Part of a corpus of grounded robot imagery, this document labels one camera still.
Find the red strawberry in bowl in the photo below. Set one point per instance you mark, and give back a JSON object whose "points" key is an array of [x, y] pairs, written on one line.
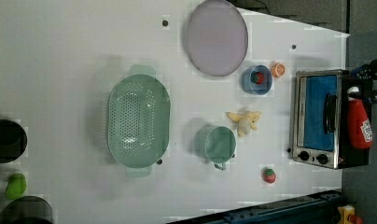
{"points": [[257, 78]]}

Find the black cylinder upper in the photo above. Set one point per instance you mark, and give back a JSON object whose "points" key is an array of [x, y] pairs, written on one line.
{"points": [[13, 140]]}

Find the plush peeled banana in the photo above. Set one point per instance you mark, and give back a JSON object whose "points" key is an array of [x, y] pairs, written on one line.
{"points": [[246, 122]]}

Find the green perforated colander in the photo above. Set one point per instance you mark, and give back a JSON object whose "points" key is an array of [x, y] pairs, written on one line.
{"points": [[138, 121]]}

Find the black cylinder lower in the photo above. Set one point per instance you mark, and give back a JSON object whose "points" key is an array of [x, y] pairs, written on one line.
{"points": [[27, 210]]}

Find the black cylinder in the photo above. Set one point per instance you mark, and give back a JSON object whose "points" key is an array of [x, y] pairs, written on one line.
{"points": [[27, 210], [13, 140]]}

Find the yellow red toy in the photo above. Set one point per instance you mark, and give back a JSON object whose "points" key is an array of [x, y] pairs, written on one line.
{"points": [[348, 215]]}

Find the lilac round plate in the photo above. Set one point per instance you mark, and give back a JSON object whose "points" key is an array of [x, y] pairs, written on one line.
{"points": [[216, 37]]}

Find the red strawberry toy on table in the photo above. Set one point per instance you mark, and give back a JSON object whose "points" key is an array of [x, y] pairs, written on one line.
{"points": [[269, 176]]}

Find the green metal cup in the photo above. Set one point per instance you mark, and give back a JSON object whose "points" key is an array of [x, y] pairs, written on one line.
{"points": [[216, 144]]}

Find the orange slice toy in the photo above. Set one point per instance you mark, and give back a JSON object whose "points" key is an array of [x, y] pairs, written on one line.
{"points": [[278, 70]]}

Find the green pear toy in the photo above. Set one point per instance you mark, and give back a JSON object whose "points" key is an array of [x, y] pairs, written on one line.
{"points": [[16, 186]]}

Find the plush red ketchup bottle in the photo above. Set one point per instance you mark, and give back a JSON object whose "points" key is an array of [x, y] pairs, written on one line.
{"points": [[359, 127]]}

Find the blue metal frame rail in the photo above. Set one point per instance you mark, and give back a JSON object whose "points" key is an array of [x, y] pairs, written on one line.
{"points": [[318, 208]]}

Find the blue bowl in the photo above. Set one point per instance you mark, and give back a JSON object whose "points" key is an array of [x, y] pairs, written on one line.
{"points": [[250, 87]]}

